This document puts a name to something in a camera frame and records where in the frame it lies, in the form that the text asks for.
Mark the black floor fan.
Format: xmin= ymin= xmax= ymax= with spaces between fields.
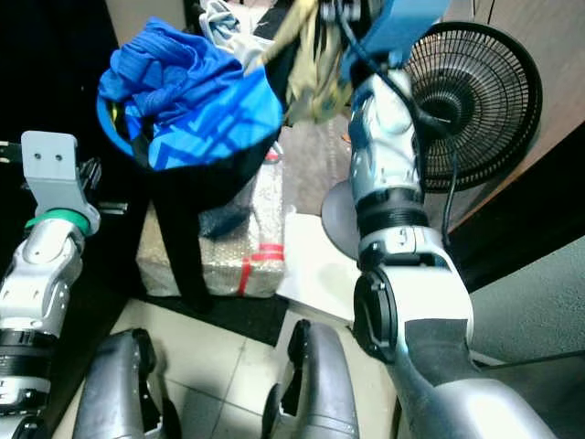
xmin=320 ymin=20 xmax=545 ymax=262

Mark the blue patterned garment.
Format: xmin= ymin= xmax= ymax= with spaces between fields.
xmin=96 ymin=41 xmax=285 ymax=173

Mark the black garment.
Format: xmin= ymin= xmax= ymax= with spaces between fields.
xmin=146 ymin=137 xmax=280 ymax=314

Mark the blue laundry basket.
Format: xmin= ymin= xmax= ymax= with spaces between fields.
xmin=96 ymin=91 xmax=138 ymax=166

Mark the black floor mat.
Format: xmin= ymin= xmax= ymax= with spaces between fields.
xmin=128 ymin=291 xmax=284 ymax=347

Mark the white flat board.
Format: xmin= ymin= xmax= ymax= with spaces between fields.
xmin=274 ymin=212 xmax=367 ymax=307

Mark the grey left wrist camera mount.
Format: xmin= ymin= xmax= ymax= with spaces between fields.
xmin=21 ymin=130 xmax=97 ymax=236

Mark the grey robot left leg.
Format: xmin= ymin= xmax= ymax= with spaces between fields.
xmin=71 ymin=327 xmax=186 ymax=439

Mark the beige garment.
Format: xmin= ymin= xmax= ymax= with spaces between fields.
xmin=261 ymin=0 xmax=353 ymax=126

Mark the grey white garment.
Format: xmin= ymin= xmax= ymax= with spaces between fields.
xmin=197 ymin=0 xmax=273 ymax=76

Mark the bubble-wrapped box with red tape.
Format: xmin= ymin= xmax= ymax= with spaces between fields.
xmin=137 ymin=165 xmax=286 ymax=299

